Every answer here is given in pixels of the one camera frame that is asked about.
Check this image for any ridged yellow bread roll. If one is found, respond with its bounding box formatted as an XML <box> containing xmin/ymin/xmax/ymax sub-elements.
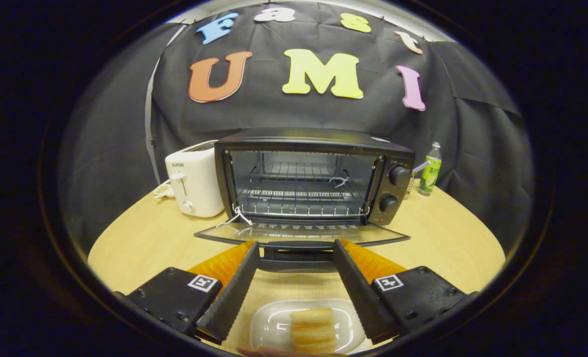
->
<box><xmin>290</xmin><ymin>308</ymin><xmax>337</xmax><ymax>354</ymax></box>

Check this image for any metal wire oven rack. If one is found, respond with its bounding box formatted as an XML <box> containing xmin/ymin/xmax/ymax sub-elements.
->
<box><xmin>235</xmin><ymin>161</ymin><xmax>369</xmax><ymax>219</ymax></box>

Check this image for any black toaster oven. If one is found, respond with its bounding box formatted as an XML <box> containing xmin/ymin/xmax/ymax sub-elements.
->
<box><xmin>194</xmin><ymin>127</ymin><xmax>416</xmax><ymax>272</ymax></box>

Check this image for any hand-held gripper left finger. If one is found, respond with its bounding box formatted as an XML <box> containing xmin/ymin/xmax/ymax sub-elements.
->
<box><xmin>113</xmin><ymin>240</ymin><xmax>260</xmax><ymax>345</ymax></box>

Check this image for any white bread toaster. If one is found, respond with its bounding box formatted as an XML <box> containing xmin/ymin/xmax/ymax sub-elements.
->
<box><xmin>165</xmin><ymin>140</ymin><xmax>227</xmax><ymax>218</ymax></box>

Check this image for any green drink bottle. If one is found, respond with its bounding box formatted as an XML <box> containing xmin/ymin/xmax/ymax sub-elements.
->
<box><xmin>418</xmin><ymin>142</ymin><xmax>442</xmax><ymax>196</ymax></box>

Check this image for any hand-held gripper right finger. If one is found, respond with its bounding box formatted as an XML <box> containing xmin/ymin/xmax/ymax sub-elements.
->
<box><xmin>333</xmin><ymin>238</ymin><xmax>478</xmax><ymax>346</ymax></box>

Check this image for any white oval dish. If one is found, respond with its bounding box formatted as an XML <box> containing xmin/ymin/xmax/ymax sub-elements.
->
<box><xmin>250</xmin><ymin>298</ymin><xmax>367</xmax><ymax>355</ymax></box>

